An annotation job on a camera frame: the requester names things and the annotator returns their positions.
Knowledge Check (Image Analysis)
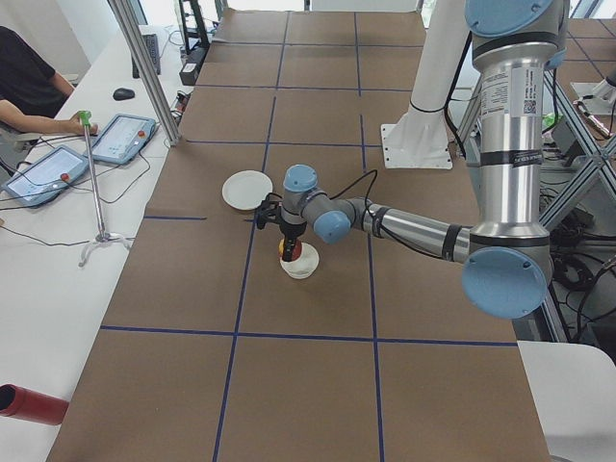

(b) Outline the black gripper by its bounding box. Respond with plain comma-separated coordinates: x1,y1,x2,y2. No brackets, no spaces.
279,211,306,262

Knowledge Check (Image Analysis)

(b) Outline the red yellow apple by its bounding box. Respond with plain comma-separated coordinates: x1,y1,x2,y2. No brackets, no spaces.
278,239,302,263

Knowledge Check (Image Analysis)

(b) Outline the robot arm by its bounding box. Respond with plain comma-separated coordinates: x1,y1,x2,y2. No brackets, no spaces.
275,1,569,319

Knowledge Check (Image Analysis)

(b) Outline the white plastic bowl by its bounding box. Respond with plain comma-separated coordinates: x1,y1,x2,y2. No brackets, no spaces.
279,243,320,279

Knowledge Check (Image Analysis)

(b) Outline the white round plate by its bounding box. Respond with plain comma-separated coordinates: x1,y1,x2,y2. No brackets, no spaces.
221,170,273,211

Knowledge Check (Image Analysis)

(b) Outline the far teach pendant tablet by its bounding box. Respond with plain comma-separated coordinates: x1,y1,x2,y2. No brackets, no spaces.
91,114,157,165

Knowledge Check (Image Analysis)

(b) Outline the teach pendant tablet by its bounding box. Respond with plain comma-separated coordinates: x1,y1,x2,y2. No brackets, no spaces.
91,114,157,165
1,145,89,207

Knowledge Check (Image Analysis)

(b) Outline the black computer mouse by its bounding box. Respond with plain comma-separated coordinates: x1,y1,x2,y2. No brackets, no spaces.
113,88,136,101

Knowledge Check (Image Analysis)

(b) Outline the green tipped metal stand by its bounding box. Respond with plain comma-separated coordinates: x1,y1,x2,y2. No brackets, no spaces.
78,111,132,269

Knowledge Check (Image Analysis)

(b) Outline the black keyboard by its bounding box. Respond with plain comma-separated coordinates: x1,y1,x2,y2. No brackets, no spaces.
131,32,162,80

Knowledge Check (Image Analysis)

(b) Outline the near teach pendant tablet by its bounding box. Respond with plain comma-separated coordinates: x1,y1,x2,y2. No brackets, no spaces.
1,145,89,207

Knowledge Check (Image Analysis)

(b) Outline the seated person black shirt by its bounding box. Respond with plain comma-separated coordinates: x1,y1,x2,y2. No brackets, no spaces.
1,27,84,136

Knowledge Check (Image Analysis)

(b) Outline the red cylinder bottle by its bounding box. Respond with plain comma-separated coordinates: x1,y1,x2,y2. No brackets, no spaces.
1,384,68,425

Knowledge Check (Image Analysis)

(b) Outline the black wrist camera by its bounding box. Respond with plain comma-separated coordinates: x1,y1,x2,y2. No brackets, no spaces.
255,192,282,230

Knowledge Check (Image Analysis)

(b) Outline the black camera cable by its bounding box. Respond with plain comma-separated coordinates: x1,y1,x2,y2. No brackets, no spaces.
326,169,379,213

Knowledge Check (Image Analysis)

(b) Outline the aluminium frame post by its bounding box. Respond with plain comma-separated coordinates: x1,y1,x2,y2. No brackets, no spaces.
109,0,181,146

